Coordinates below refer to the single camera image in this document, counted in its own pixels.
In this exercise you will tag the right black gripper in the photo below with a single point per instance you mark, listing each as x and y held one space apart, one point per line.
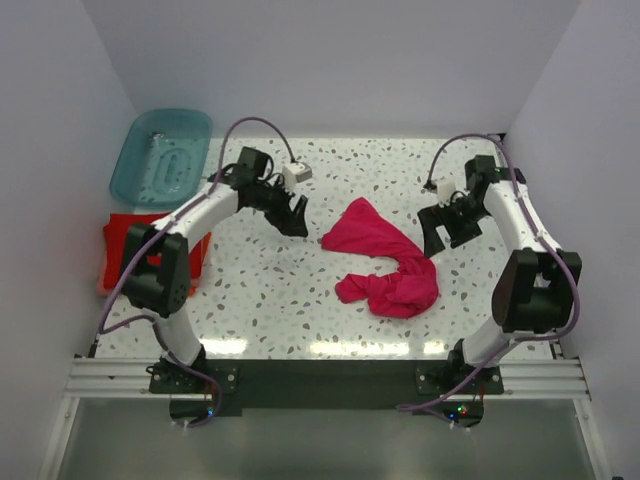
436 216

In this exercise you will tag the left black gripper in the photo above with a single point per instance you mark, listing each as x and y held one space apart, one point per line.
290 223

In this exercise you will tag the magenta t-shirt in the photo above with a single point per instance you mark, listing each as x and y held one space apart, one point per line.
409 291

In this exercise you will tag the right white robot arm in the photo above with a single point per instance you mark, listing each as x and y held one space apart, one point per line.
535 297

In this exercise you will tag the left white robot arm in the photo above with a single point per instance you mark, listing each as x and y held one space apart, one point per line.
155 269

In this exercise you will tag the teal plastic bin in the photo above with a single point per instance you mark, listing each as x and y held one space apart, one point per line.
162 159

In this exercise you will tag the folded red t-shirt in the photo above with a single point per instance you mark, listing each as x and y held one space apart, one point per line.
116 229

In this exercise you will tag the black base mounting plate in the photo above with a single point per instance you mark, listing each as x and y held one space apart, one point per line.
228 388

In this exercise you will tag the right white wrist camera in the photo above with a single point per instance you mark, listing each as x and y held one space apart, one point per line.
444 190

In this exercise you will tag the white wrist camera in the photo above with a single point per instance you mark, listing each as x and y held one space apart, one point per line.
444 190
295 173

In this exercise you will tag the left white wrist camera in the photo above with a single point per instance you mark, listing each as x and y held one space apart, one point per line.
295 173

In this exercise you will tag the aluminium frame rail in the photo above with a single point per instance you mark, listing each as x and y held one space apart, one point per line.
522 380

